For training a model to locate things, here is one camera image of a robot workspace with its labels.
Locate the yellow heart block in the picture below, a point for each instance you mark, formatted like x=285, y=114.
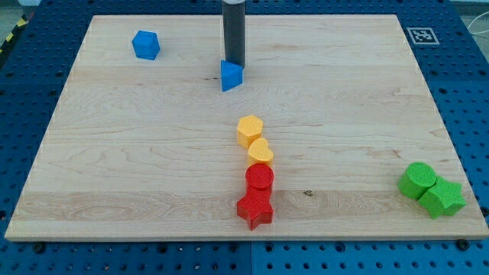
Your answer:
x=259, y=152

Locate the yellow hexagon block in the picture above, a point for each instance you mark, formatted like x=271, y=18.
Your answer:
x=248, y=130

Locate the red cylinder block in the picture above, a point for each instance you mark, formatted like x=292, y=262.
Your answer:
x=259, y=176

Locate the wooden board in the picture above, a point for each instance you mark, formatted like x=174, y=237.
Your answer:
x=147, y=150

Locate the green cylinder block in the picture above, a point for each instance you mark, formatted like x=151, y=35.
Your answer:
x=416, y=180

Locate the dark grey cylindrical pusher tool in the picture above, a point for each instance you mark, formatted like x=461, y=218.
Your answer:
x=233, y=13

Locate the white fiducial marker tag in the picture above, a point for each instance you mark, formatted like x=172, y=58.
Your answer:
x=422, y=36

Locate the blue cube block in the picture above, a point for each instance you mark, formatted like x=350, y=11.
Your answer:
x=146, y=45

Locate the blue triangle block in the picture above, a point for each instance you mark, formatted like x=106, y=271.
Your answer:
x=231, y=75

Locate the green star block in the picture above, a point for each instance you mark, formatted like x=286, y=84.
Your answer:
x=444, y=198

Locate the red star block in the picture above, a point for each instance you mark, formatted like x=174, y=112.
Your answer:
x=255, y=207

